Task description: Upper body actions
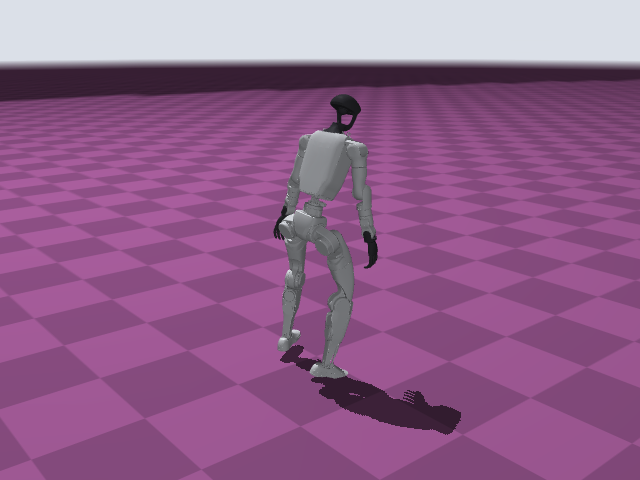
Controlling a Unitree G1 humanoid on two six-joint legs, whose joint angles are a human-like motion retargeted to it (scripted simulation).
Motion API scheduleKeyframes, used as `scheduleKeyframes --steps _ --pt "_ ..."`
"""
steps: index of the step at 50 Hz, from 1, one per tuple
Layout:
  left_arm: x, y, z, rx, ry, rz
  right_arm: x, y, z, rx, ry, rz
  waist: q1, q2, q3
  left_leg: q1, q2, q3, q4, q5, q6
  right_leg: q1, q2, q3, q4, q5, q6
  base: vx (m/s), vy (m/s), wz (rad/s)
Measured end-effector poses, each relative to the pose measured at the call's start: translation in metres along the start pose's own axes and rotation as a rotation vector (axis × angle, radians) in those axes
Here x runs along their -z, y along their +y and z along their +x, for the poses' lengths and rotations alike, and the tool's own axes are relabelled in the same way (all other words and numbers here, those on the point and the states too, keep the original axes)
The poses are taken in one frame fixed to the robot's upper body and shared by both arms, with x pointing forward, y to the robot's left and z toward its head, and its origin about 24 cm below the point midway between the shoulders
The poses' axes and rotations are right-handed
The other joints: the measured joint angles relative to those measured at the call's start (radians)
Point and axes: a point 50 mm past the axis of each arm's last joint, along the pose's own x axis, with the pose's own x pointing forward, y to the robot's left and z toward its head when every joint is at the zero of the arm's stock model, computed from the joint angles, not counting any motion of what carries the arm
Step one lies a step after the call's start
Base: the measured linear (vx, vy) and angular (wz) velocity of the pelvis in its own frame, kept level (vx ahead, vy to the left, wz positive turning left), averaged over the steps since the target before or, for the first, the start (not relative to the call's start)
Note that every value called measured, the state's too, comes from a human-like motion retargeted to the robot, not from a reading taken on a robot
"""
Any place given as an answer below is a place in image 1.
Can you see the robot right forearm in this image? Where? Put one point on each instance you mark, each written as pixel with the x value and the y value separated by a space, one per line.
pixel 365 213

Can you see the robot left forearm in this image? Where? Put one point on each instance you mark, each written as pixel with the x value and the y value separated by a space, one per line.
pixel 291 199

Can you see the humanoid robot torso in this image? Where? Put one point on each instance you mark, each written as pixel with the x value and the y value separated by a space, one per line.
pixel 323 171

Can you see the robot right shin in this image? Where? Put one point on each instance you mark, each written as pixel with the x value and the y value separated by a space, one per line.
pixel 335 328

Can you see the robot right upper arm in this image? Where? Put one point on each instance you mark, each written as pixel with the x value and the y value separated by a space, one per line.
pixel 358 153

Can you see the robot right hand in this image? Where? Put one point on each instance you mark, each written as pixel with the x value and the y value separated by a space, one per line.
pixel 372 248

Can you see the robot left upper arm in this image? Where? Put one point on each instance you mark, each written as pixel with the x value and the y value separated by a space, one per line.
pixel 303 141

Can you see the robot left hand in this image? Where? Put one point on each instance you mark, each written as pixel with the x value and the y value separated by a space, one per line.
pixel 283 212

